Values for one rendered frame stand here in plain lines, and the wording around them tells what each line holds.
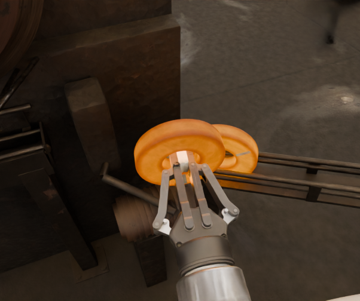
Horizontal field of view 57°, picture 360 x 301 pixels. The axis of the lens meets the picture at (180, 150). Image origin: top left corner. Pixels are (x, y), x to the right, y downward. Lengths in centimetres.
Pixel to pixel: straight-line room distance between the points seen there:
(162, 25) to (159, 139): 35
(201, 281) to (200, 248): 4
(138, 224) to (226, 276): 46
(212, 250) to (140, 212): 44
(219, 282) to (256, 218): 106
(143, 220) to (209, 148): 37
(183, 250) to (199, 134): 17
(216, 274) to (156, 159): 21
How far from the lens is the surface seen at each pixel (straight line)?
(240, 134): 68
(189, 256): 44
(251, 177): 73
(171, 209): 81
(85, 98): 73
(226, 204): 49
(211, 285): 42
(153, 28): 78
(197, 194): 50
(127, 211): 85
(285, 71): 217
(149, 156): 53
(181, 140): 51
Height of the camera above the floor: 127
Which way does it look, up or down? 51 degrees down
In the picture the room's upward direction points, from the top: straight up
